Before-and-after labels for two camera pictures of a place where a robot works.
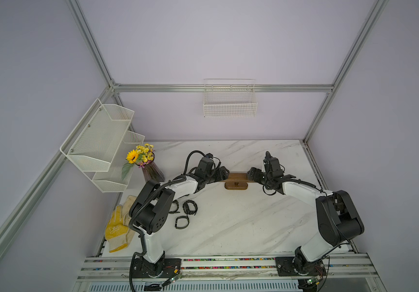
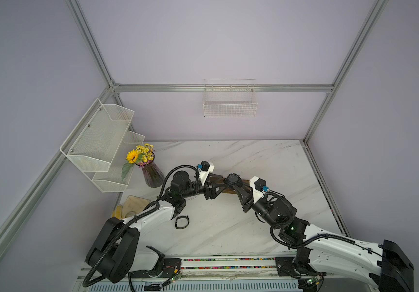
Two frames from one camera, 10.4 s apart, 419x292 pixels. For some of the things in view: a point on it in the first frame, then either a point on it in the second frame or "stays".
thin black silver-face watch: x=181 y=217 stays
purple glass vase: x=151 y=173 stays
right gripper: x=253 y=170 to x=247 y=199
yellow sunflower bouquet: x=142 y=156 stays
